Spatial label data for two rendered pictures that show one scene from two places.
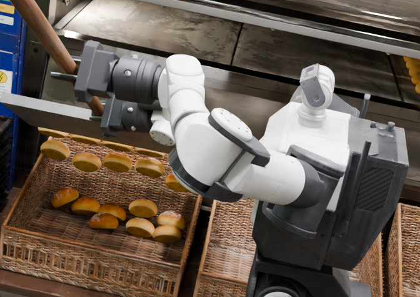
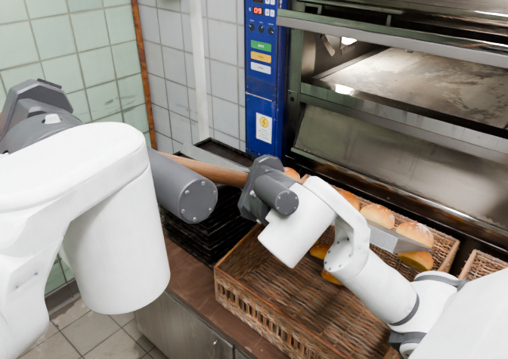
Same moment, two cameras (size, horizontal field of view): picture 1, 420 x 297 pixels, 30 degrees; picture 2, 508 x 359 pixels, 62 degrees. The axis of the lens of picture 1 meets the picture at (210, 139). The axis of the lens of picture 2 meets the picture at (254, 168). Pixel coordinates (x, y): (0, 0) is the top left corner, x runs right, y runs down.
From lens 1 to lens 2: 1.35 m
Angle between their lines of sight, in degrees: 35
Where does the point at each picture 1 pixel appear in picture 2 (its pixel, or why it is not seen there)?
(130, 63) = (19, 135)
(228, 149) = not seen: outside the picture
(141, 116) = (260, 208)
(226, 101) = (491, 173)
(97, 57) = (14, 114)
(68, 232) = (298, 276)
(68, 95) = (318, 144)
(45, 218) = not seen: hidden behind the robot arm
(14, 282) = (220, 321)
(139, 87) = not seen: hidden behind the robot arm
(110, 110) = (249, 185)
